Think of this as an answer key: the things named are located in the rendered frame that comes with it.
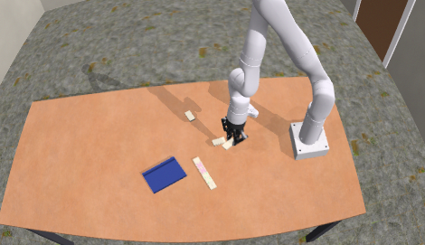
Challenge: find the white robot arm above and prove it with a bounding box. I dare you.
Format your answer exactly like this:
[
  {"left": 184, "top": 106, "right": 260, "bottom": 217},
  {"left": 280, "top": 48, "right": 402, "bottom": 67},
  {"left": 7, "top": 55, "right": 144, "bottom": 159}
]
[{"left": 227, "top": 0, "right": 335, "bottom": 146}]

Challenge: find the dark blue book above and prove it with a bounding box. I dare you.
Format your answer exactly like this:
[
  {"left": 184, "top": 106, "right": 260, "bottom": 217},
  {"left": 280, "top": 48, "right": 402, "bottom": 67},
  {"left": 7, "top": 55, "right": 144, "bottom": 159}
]
[{"left": 142, "top": 156, "right": 187, "bottom": 194}]

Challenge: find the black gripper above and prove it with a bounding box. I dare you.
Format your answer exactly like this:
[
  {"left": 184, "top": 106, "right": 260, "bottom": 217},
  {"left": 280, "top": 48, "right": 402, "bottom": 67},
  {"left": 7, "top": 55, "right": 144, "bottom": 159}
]
[{"left": 222, "top": 117, "right": 249, "bottom": 146}]

